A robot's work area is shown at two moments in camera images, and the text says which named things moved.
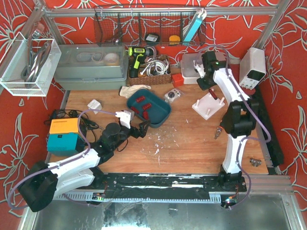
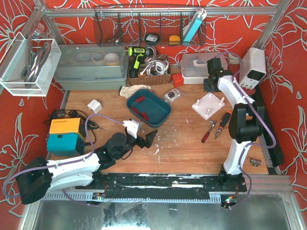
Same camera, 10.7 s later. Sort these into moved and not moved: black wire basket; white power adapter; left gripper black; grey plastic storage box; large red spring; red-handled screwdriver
Moved: left gripper black; red-handled screwdriver
Not moved: black wire basket; grey plastic storage box; large red spring; white power adapter
